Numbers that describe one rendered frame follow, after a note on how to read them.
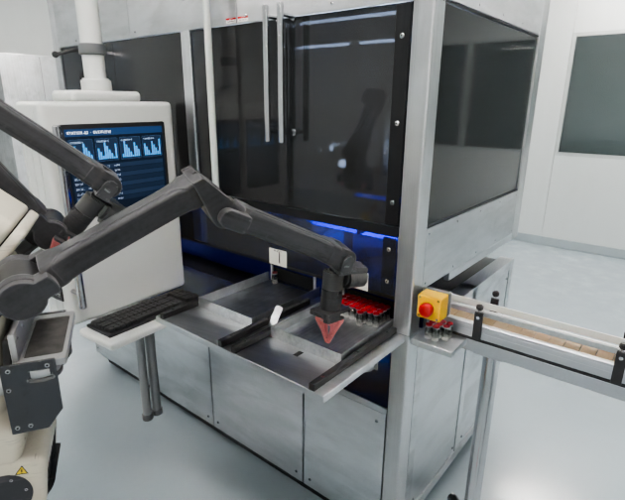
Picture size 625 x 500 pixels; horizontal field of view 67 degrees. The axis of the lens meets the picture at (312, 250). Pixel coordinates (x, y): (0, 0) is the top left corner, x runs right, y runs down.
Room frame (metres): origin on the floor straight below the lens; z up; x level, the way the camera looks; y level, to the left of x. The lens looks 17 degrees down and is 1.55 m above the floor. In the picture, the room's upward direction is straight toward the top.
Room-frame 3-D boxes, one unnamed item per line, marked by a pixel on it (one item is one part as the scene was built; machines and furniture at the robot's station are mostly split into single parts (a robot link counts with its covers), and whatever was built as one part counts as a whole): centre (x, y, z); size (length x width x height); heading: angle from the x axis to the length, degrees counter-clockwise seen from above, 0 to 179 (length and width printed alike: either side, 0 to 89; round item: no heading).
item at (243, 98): (1.75, 0.27, 1.51); 0.47 x 0.01 x 0.59; 51
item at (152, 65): (2.09, 0.69, 1.51); 0.49 x 0.01 x 0.59; 51
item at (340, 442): (2.32, 0.20, 0.44); 2.06 x 1.00 x 0.88; 51
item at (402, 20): (1.34, -0.23, 1.40); 0.04 x 0.01 x 0.80; 51
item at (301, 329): (1.34, -0.08, 0.90); 0.34 x 0.26 x 0.04; 141
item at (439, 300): (1.27, -0.35, 1.00); 0.08 x 0.07 x 0.07; 141
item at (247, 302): (1.55, 0.18, 0.90); 0.34 x 0.26 x 0.04; 141
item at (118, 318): (1.61, 0.60, 0.82); 0.40 x 0.14 x 0.02; 145
